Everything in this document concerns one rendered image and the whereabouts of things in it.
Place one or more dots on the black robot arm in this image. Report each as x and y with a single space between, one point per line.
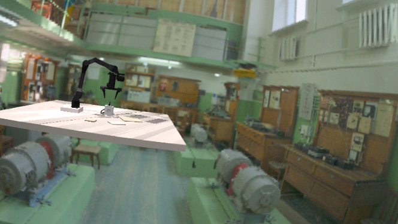
75 103

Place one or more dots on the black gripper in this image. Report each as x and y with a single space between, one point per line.
111 84

